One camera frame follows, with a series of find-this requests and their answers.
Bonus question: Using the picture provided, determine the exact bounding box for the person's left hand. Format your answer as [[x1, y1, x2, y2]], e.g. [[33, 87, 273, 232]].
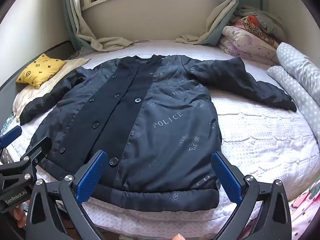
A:
[[14, 206, 27, 228]]

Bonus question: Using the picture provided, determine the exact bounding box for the cream knitted towel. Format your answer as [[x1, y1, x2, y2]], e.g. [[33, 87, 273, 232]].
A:
[[12, 57, 91, 120]]

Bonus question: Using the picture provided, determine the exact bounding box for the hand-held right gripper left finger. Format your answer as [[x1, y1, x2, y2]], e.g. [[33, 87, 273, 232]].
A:
[[26, 150, 108, 240]]

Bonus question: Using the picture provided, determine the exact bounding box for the beige and green curtain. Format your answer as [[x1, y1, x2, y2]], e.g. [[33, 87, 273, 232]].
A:
[[174, 0, 263, 47]]

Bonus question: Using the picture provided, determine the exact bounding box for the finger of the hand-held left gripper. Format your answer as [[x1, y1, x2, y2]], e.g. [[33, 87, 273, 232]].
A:
[[0, 126, 22, 155], [15, 136, 53, 178]]

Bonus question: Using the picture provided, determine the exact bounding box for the beige crumpled cloth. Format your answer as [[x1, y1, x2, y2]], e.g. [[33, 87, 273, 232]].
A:
[[61, 0, 133, 53]]

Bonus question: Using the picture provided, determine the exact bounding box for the grey polka dot duvet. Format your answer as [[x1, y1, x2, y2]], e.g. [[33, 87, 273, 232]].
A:
[[266, 42, 320, 135]]

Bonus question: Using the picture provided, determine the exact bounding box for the pink floral sheet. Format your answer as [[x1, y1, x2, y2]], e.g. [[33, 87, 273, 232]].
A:
[[290, 185, 320, 240]]

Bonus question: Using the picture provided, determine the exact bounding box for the grey folded cloth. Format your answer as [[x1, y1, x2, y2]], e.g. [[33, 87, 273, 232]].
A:
[[235, 5, 287, 43]]

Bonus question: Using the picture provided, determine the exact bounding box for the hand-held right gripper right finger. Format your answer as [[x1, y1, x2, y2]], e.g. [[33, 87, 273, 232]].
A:
[[211, 152, 292, 240]]

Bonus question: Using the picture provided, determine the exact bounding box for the dark navy padded jacket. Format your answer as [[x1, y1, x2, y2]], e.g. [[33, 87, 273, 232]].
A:
[[19, 54, 298, 210]]

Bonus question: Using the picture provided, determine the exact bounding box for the folded purple floral quilt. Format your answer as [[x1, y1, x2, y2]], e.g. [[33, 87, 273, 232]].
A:
[[219, 25, 280, 65]]

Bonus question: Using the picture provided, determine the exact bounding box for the orange patterned blanket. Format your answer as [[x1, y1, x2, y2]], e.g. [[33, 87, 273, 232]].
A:
[[234, 15, 279, 49]]

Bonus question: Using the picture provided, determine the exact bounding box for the yellow patterned pillow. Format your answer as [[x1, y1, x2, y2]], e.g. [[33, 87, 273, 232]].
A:
[[16, 53, 67, 89]]

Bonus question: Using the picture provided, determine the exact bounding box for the dark bed headboard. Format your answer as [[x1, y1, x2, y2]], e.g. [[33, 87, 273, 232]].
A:
[[0, 40, 75, 93]]

